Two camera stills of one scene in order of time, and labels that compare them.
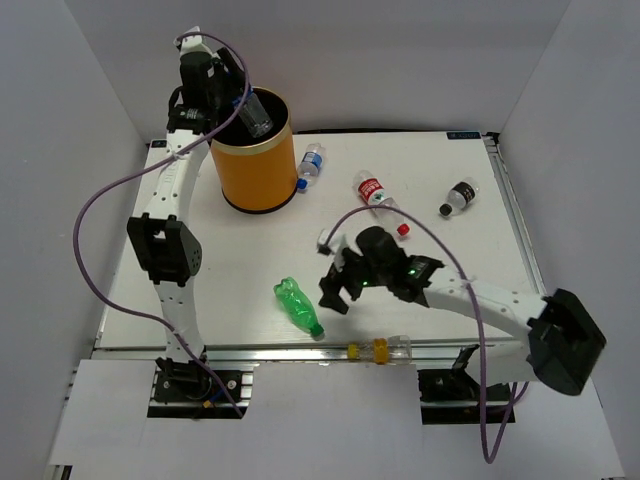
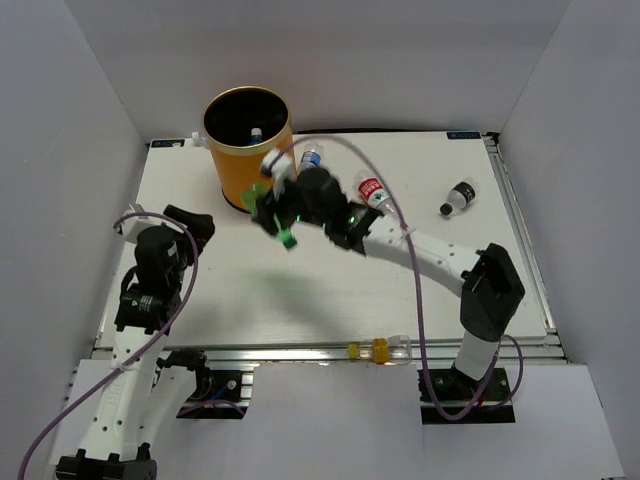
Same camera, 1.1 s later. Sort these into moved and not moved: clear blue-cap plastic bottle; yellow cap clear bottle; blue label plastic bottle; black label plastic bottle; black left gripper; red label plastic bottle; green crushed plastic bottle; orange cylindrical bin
Moved: clear blue-cap plastic bottle; black left gripper; green crushed plastic bottle
Not moved: blue label plastic bottle; red label plastic bottle; black label plastic bottle; yellow cap clear bottle; orange cylindrical bin
